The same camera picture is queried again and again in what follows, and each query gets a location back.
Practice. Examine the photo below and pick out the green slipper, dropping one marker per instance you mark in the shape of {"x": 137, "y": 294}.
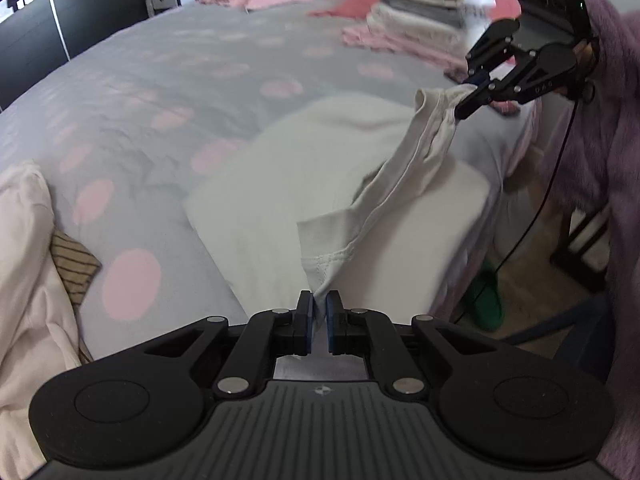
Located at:
{"x": 485, "y": 305}

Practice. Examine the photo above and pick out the person's right forearm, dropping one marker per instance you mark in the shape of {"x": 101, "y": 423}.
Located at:
{"x": 620, "y": 60}

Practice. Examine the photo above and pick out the grey folded garment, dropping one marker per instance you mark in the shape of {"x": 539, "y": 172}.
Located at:
{"x": 430, "y": 12}

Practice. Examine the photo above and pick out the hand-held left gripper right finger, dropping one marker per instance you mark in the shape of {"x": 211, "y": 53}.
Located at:
{"x": 332, "y": 320}

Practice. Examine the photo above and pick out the white jacket with dark trim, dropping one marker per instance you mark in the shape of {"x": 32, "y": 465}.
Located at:
{"x": 25, "y": 285}

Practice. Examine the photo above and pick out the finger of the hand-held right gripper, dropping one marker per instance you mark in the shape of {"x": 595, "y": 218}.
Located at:
{"x": 492, "y": 50}
{"x": 520, "y": 85}

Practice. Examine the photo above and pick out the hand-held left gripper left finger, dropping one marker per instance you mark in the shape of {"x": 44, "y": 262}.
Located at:
{"x": 306, "y": 320}

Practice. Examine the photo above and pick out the tan striped garment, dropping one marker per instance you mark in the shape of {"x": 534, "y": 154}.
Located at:
{"x": 75, "y": 265}

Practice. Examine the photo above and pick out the dark wooden stool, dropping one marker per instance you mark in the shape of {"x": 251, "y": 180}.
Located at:
{"x": 575, "y": 260}

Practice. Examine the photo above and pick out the white folded sweater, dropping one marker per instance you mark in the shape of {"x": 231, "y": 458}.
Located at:
{"x": 410, "y": 30}

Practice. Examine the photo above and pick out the purple fleece robe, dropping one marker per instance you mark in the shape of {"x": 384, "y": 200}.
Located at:
{"x": 625, "y": 260}

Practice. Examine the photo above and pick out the white t-shirt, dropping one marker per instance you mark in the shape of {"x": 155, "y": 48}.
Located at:
{"x": 280, "y": 175}

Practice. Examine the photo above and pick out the grey pink-dotted bedsheet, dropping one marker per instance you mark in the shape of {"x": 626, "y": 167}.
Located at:
{"x": 175, "y": 75}

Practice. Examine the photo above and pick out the black sliding-door wardrobe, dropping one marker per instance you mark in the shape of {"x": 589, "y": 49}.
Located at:
{"x": 100, "y": 15}

